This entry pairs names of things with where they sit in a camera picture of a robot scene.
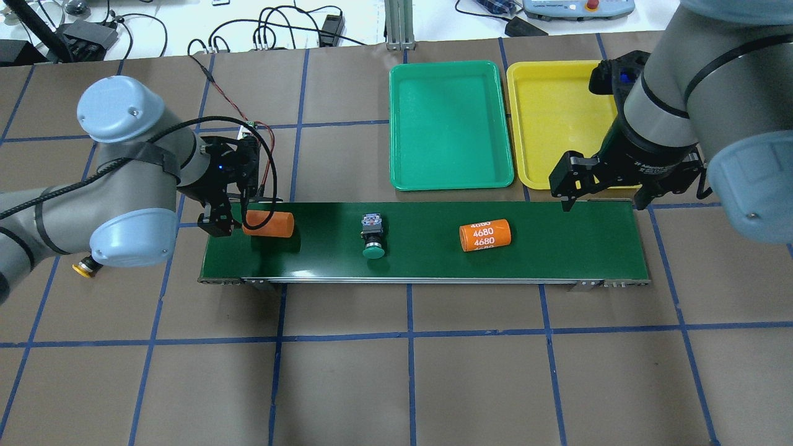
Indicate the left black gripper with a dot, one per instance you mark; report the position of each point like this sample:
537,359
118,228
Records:
207,186

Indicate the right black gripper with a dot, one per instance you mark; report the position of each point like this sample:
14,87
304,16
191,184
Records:
644,154

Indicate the plain orange cylinder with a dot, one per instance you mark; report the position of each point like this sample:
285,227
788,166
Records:
280,225

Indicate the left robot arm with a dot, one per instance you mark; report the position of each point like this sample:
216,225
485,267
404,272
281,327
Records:
125,214

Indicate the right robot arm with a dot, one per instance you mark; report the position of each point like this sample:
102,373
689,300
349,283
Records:
710,105

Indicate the green conveyor belt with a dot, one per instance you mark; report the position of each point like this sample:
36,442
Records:
596,242

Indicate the yellow plastic tray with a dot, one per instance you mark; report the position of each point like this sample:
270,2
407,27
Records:
552,111

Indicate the orange 4680 labelled cylinder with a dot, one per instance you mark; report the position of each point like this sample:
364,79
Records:
485,235

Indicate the green plastic tray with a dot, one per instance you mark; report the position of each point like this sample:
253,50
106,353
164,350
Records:
448,127

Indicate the blue teach pendant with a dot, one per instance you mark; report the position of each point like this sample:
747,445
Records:
578,11

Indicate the black power adapter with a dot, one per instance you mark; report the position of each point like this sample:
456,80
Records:
331,31

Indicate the aluminium frame post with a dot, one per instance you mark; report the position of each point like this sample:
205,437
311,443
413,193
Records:
399,25

